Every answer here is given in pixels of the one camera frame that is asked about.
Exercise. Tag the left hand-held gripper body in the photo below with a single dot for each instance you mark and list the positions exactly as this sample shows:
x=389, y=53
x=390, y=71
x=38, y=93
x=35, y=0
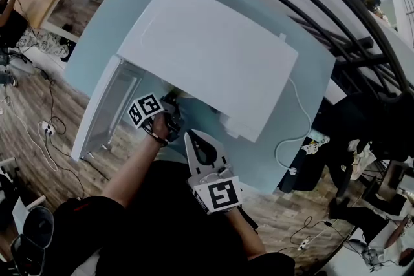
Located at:
x=145, y=108

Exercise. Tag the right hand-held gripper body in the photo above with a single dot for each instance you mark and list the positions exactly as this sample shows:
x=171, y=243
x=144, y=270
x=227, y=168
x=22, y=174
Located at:
x=223, y=195

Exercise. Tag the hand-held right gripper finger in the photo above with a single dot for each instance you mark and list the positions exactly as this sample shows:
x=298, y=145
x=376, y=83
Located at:
x=195, y=147
x=211, y=152

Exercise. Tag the white microwave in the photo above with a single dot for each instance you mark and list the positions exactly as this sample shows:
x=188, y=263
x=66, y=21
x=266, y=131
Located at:
x=210, y=51

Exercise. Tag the person's right forearm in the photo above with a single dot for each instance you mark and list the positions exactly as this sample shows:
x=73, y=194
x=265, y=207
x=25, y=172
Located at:
x=247, y=236

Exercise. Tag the person's left forearm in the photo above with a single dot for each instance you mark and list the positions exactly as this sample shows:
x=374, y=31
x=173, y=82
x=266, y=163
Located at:
x=132, y=174

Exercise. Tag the person's left hand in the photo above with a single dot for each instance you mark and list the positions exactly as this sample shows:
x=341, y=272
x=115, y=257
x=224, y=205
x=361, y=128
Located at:
x=160, y=127

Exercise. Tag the person's black shirt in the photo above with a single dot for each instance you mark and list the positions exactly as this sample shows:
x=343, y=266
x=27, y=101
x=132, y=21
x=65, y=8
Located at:
x=161, y=229

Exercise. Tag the white power strip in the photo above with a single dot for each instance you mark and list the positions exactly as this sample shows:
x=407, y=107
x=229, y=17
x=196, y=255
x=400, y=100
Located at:
x=48, y=128
x=304, y=243

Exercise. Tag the white printed tag card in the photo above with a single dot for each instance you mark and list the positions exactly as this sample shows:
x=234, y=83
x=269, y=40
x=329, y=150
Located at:
x=310, y=148

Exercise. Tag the light blue table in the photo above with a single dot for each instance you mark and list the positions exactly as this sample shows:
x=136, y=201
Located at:
x=129, y=9

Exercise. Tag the teal packet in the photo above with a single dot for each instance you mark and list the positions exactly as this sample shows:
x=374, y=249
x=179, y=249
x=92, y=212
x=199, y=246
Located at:
x=320, y=138

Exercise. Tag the white crumpled bag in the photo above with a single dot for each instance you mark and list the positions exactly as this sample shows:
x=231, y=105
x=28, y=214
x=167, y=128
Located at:
x=359, y=161

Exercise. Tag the black mesh chair backrest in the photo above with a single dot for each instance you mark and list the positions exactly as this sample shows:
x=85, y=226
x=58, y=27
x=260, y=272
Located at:
x=35, y=226

